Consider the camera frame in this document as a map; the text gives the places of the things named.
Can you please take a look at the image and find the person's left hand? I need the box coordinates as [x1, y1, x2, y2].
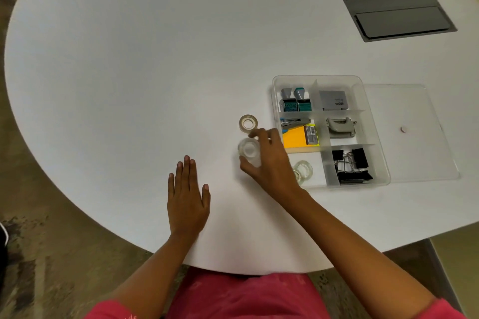
[168, 155, 211, 237]

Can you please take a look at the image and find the person's right hand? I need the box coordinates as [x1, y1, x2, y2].
[239, 128, 312, 206]

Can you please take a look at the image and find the clear tape roll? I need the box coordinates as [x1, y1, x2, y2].
[293, 160, 314, 185]
[238, 137, 262, 168]

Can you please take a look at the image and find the person's left forearm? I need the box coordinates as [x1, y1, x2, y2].
[112, 231, 204, 310]

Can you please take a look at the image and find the person's right forearm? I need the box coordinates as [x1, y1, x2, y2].
[281, 190, 447, 312]

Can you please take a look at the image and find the tape roll with beige core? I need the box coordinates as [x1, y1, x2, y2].
[239, 114, 260, 133]

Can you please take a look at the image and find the orange sticky note pad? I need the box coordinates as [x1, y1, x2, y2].
[282, 126, 308, 150]

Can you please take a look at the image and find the grey and blue stapler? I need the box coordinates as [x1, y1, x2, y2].
[280, 117, 312, 133]

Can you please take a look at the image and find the small yellow staples box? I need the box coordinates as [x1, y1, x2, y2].
[305, 124, 320, 146]

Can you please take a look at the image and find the teal and grey stamp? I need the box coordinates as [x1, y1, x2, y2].
[280, 88, 298, 112]
[294, 87, 312, 112]

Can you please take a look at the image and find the grey hole punch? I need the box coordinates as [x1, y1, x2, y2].
[325, 117, 357, 139]

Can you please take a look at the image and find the pink clothing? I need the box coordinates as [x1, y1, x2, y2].
[84, 267, 467, 319]

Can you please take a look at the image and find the grey cardboard box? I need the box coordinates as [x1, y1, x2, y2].
[318, 90, 351, 111]

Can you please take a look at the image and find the clear plastic organizer tray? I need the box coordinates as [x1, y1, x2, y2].
[272, 75, 392, 189]

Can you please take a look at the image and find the clear plastic lid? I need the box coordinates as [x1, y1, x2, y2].
[362, 84, 461, 183]

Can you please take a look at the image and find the dark object at floor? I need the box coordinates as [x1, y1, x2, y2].
[0, 221, 9, 278]

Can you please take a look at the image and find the grey table cable hatch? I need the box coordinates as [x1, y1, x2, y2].
[332, 0, 458, 43]

